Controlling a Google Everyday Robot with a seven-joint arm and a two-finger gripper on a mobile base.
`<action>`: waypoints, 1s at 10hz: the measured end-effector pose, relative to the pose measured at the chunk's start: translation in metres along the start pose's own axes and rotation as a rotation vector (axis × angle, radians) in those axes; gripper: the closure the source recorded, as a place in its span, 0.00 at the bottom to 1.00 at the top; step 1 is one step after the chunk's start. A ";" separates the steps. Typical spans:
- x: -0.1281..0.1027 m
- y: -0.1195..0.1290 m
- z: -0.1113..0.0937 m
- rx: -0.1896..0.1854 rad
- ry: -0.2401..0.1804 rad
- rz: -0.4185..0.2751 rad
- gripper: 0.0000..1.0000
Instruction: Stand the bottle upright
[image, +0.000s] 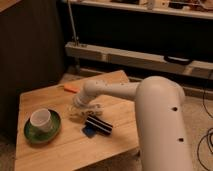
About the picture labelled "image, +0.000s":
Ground black cables on floor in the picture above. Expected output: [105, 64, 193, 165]
[196, 71, 213, 171]

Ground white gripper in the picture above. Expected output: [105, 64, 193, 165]
[68, 104, 102, 122]

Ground white cup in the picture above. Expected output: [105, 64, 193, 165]
[30, 108, 52, 132]

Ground metal pole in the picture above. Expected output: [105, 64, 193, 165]
[67, 0, 79, 46]

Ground green saucer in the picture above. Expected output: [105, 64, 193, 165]
[23, 110, 61, 144]

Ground upper shelf with clutter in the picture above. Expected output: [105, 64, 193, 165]
[62, 0, 213, 20]

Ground orange carrot toy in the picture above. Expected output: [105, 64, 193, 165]
[59, 83, 79, 93]

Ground wooden table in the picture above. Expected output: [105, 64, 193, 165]
[13, 69, 140, 171]

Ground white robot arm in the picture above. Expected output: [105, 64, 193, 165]
[73, 76, 194, 171]

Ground grey metal rail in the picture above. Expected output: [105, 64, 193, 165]
[65, 42, 213, 78]

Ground blue small object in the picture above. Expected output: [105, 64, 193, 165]
[82, 127, 96, 138]

